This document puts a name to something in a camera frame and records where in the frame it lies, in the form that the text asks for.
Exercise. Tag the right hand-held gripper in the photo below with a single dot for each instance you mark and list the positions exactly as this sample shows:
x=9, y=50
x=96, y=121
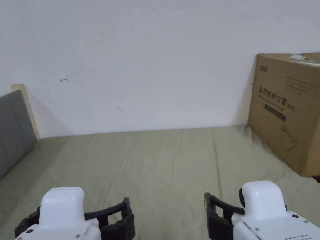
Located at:
x=265, y=207

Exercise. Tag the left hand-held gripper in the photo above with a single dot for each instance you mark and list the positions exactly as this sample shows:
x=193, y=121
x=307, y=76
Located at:
x=62, y=210

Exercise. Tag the bed with pale green sheet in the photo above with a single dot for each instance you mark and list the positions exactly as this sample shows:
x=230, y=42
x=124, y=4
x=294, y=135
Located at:
x=160, y=162

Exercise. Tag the brown cardboard carton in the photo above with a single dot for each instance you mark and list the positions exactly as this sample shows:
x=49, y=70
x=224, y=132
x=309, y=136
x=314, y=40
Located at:
x=287, y=112

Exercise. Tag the grey padded headboard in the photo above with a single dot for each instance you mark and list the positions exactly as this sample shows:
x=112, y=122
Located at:
x=15, y=130

